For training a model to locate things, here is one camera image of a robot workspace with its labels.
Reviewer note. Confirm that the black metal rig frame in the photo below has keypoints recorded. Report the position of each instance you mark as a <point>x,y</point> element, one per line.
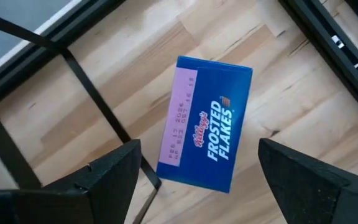
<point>322,31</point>

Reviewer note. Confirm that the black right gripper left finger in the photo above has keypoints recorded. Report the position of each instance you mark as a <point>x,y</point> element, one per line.
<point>98,193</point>

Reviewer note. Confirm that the blue Frosted Flakes cereal box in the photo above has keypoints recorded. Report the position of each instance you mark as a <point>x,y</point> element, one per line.
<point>213,93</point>

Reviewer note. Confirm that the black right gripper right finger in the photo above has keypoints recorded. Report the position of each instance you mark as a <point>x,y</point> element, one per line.
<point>315,199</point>

